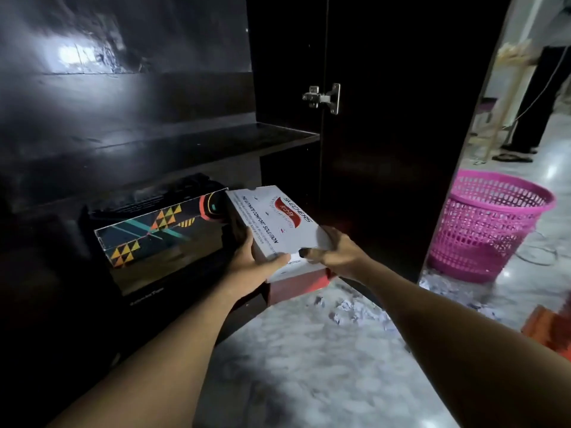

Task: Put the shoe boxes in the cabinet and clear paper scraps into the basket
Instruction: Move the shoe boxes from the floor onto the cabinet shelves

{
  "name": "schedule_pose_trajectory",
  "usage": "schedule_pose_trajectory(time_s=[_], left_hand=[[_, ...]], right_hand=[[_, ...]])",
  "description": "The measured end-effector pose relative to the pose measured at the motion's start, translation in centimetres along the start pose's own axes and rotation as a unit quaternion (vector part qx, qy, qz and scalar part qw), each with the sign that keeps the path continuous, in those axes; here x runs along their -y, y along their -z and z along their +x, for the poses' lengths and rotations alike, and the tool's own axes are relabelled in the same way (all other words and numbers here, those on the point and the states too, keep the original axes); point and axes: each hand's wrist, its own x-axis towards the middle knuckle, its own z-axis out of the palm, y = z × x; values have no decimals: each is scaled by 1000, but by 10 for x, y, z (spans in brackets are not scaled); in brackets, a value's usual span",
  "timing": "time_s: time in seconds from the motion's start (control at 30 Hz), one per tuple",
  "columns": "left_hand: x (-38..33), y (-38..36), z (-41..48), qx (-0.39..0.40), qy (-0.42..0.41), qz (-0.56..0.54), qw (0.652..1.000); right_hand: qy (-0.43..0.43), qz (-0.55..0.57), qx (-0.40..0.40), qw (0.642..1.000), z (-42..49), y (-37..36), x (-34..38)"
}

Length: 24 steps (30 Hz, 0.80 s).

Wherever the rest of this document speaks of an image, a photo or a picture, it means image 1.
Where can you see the black Onitsuka Tiger shoebox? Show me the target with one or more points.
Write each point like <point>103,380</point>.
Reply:
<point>156,299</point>

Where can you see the person's left hand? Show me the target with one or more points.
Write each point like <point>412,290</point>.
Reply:
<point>254,271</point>

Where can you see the person's right forearm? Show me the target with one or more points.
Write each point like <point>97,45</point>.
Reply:
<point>468,361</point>

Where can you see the dark wooden cabinet door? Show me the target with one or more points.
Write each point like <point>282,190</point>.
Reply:
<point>401,129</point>

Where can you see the red Skechers Gowalk shoebox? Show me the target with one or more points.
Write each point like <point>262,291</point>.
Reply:
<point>299,287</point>

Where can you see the dark wooden cabinet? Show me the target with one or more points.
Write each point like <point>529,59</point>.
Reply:
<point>134,106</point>

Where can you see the pink plastic basin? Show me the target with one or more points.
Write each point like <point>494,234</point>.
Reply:
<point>484,105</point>

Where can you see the orange Nike shoebox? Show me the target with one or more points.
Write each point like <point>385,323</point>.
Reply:
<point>548,329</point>

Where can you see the person's right hand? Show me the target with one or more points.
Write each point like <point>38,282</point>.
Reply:
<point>345,260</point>

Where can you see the silver metal cabinet hinge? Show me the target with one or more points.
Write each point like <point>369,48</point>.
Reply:
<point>323,98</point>

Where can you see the white and red Skechers shoebox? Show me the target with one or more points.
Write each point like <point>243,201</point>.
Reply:
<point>276,222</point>

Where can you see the pink plastic basket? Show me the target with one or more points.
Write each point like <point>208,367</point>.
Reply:
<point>482,227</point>

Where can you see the person's left forearm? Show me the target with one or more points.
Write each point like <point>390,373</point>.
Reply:
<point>156,365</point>

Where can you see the black patterned Foamies shoebox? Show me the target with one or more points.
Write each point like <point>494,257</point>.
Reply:
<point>147,236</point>

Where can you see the gold shoebox with diamond logo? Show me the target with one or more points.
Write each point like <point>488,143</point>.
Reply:
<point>178,262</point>

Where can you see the light wooden table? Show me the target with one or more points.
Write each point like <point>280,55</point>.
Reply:
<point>513,51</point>

